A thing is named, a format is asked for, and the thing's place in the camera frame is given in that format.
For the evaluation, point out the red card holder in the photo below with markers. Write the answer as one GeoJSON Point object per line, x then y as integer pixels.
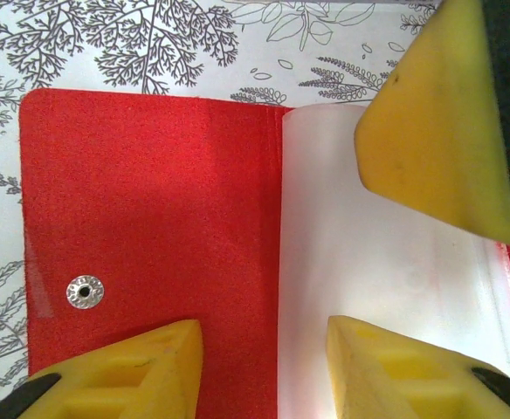
{"type": "Point", "coordinates": [150, 196]}

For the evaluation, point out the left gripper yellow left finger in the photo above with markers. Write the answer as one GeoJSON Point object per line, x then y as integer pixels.
{"type": "Point", "coordinates": [119, 384]}

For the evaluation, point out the floral patterned tablecloth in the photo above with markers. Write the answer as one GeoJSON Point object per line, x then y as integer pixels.
{"type": "Point", "coordinates": [106, 43]}

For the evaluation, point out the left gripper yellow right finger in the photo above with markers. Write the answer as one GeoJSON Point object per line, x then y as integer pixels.
{"type": "Point", "coordinates": [390, 384]}

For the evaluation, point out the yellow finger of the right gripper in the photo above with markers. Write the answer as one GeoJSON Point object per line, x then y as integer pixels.
{"type": "Point", "coordinates": [438, 131]}

